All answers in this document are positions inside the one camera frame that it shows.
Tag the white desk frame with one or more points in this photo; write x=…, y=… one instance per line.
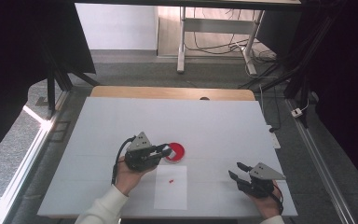
x=217, y=25

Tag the black metal stand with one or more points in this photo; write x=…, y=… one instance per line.
x=301, y=62
x=51, y=93

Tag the white power strip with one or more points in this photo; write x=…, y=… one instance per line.
x=276, y=141

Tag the white paper sheet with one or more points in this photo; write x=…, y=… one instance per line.
x=171, y=196

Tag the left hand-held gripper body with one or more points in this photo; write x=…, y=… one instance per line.
x=140, y=155

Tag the white plug adapter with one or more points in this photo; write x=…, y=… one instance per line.
x=296, y=112

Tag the person's left hand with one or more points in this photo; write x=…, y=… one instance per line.
x=129, y=180

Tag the large white board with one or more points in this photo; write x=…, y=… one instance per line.
x=214, y=118

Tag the black curtain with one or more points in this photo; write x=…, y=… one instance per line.
x=12, y=62
x=348, y=93

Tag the dark table grommet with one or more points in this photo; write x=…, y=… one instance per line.
x=204, y=98

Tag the person's right hand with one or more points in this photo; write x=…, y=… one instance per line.
x=267, y=207

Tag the red petri dish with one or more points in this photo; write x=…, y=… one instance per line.
x=180, y=151

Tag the small red piece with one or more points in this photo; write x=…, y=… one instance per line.
x=170, y=181

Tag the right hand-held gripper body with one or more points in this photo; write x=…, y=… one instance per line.
x=262, y=180

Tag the aluminium rail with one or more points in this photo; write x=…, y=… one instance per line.
x=317, y=161
x=28, y=161

